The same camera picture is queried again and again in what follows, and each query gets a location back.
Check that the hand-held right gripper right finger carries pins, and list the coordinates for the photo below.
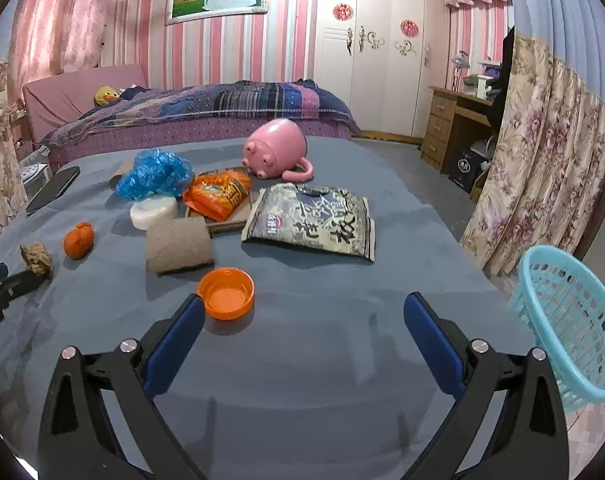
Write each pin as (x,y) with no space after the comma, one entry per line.
(432,345)

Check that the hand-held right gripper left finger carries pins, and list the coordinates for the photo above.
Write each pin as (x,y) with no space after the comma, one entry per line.
(175,345)

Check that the orange plastic bottle cap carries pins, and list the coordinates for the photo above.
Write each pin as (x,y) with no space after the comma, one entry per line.
(226,296)

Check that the white soap bar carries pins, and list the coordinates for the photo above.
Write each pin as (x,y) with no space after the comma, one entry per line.
(153,212)

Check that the light blue plastic basket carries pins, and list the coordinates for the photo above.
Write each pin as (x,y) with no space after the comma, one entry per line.
(577,330)

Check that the orange snack packet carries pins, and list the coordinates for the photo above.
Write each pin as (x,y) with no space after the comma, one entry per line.
(217,194)

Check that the blue plastic bag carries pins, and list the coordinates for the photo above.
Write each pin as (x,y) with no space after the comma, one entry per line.
(155,175)

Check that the dark printed snack packet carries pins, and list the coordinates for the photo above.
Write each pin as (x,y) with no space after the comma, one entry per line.
(310,222)

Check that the black phone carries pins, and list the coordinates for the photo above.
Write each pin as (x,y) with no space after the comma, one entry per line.
(52,190)

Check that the white grey appliance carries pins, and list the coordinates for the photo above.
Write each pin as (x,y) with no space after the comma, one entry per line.
(36,180)

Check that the grey table cloth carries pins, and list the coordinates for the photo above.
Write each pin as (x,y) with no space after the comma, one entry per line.
(307,365)

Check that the brown phone case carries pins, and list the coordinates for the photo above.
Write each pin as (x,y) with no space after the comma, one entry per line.
(228,227)

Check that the black box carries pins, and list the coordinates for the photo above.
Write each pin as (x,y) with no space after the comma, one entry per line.
(466,167)

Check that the pink bed headboard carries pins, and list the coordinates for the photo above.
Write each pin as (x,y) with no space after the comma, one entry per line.
(62,97)

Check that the yellow duck plush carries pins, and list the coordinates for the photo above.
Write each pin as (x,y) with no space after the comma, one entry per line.
(105,96)

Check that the purple bed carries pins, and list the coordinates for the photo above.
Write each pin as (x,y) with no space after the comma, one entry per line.
(192,132)

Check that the floral curtain with blue top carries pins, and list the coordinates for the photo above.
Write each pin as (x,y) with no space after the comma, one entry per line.
(547,160)

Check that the pink pig mug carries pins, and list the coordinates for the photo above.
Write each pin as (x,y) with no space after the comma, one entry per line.
(277,147)

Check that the wooden desk with drawers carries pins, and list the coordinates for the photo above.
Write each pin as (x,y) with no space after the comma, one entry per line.
(440,120)

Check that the patchwork blanket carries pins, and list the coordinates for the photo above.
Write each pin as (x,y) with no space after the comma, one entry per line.
(222,102)

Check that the pink striped curtain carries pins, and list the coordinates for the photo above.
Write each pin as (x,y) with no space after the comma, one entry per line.
(57,20)

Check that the white wardrobe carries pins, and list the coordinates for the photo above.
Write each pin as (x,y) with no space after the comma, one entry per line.
(382,85)

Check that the white box on desk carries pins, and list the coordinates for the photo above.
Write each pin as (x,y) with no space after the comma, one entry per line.
(482,85)

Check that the dark hanging cloth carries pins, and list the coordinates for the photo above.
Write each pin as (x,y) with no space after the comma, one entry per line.
(502,75)

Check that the desk lamp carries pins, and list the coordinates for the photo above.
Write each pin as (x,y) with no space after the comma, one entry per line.
(461,62)

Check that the red paper-cut sticker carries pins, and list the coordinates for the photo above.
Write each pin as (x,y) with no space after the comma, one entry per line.
(342,12)
(409,28)

